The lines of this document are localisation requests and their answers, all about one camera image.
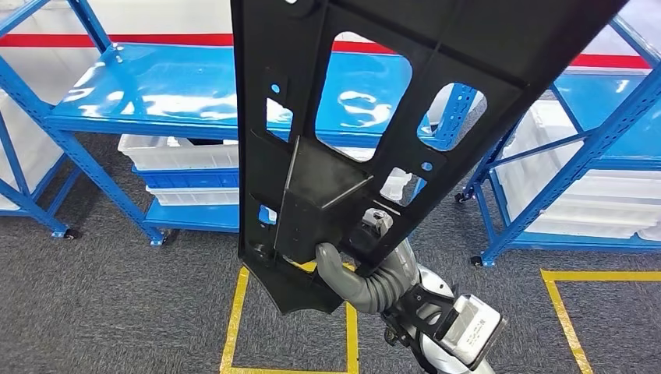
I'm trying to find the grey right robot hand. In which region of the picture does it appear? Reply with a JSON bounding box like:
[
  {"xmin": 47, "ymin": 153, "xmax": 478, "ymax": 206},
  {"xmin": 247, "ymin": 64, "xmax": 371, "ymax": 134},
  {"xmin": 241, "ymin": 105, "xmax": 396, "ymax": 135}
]
[{"xmin": 315, "ymin": 207, "xmax": 421, "ymax": 302}]

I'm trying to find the black plastic panel part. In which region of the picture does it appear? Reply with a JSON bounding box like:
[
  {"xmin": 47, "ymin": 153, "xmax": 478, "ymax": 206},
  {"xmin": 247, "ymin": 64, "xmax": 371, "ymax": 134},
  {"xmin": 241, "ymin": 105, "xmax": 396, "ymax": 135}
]
[{"xmin": 229, "ymin": 0, "xmax": 628, "ymax": 316}]

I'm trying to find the blue steel shelf rack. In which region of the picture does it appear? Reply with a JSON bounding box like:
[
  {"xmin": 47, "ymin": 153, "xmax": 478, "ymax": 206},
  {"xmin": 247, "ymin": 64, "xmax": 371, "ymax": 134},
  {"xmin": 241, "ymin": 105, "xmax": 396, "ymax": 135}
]
[
  {"xmin": 0, "ymin": 0, "xmax": 479, "ymax": 248},
  {"xmin": 454, "ymin": 0, "xmax": 661, "ymax": 268},
  {"xmin": 0, "ymin": 105, "xmax": 83, "ymax": 241}
]

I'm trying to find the blue plastic crate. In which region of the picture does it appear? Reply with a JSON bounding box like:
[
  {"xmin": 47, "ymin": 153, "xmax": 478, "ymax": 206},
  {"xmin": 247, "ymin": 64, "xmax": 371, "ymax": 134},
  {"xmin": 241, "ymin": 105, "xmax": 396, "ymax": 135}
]
[{"xmin": 131, "ymin": 166, "xmax": 239, "ymax": 189}]

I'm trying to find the white car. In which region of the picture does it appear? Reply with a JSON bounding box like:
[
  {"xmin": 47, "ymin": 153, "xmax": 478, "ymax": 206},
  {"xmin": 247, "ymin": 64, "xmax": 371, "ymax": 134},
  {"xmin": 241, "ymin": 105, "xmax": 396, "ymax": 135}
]
[{"xmin": 0, "ymin": 0, "xmax": 652, "ymax": 104}]

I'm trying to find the white plastic crate stack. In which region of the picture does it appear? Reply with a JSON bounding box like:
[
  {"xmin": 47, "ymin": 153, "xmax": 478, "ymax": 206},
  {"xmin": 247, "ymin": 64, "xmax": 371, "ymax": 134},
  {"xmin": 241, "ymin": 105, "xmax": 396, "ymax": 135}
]
[{"xmin": 0, "ymin": 90, "xmax": 64, "ymax": 212}]

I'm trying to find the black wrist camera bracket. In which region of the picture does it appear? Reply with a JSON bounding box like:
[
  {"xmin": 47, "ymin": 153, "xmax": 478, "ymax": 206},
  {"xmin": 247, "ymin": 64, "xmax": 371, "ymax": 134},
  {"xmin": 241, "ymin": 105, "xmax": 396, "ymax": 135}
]
[{"xmin": 380, "ymin": 282, "xmax": 466, "ymax": 374}]

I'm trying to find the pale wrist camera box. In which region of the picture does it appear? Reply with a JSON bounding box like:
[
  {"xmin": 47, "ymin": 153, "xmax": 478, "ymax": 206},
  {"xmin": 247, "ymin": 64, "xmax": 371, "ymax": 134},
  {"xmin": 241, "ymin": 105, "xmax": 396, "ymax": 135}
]
[{"xmin": 433, "ymin": 294, "xmax": 508, "ymax": 370}]

